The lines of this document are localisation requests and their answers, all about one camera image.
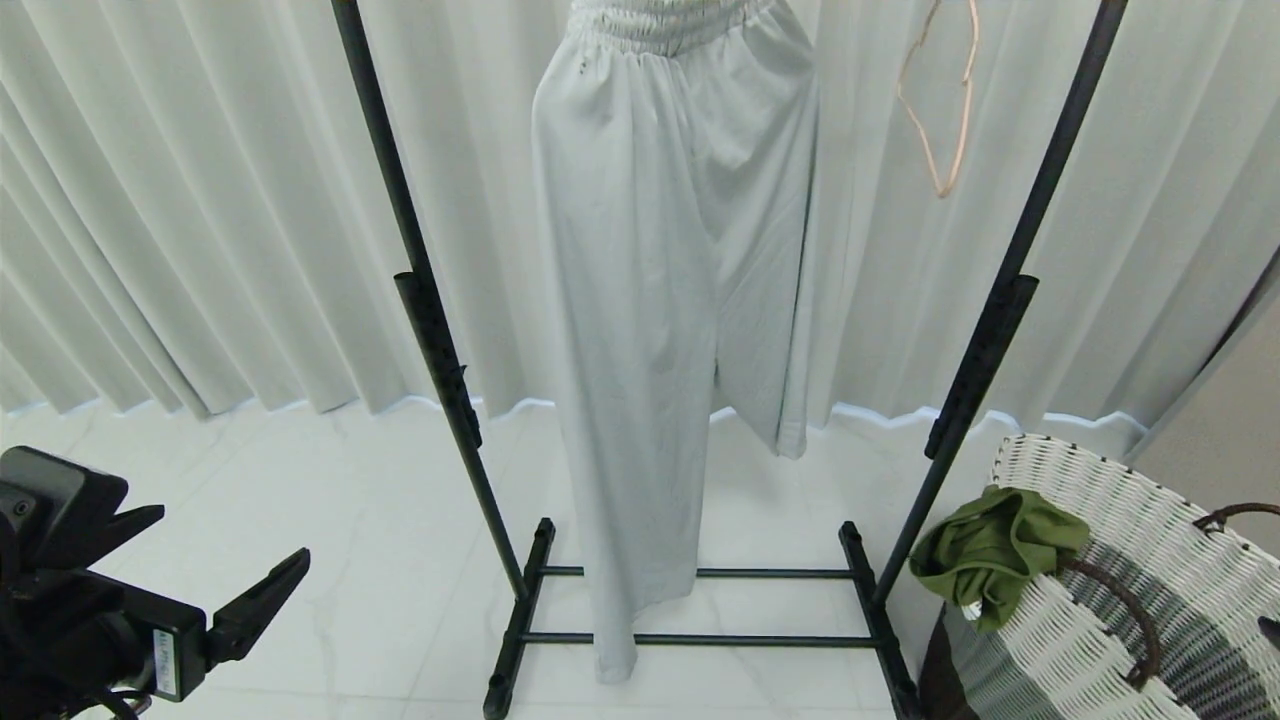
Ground black clothes rack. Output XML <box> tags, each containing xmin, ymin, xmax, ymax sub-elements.
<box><xmin>332</xmin><ymin>0</ymin><xmax>1129</xmax><ymax>720</ymax></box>

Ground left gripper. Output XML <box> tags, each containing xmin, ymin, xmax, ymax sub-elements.
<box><xmin>0</xmin><ymin>505</ymin><xmax>311</xmax><ymax>720</ymax></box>

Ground pink clothes hanger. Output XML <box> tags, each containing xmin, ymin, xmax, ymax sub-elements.
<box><xmin>897</xmin><ymin>0</ymin><xmax>979</xmax><ymax>199</ymax></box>

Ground green garment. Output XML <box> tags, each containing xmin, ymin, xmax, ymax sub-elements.
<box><xmin>908</xmin><ymin>485</ymin><xmax>1093</xmax><ymax>633</ymax></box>

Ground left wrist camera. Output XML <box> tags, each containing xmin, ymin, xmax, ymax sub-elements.
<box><xmin>0</xmin><ymin>447</ymin><xmax>131</xmax><ymax>576</ymax></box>

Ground pale grey shorts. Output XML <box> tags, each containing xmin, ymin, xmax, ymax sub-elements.
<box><xmin>530</xmin><ymin>0</ymin><xmax>821</xmax><ymax>686</ymax></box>

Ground white curtain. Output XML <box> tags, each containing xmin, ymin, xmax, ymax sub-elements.
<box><xmin>0</xmin><ymin>0</ymin><xmax>1280</xmax><ymax>461</ymax></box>

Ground white laundry basket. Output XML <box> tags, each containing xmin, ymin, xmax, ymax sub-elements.
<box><xmin>918</xmin><ymin>432</ymin><xmax>1280</xmax><ymax>720</ymax></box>

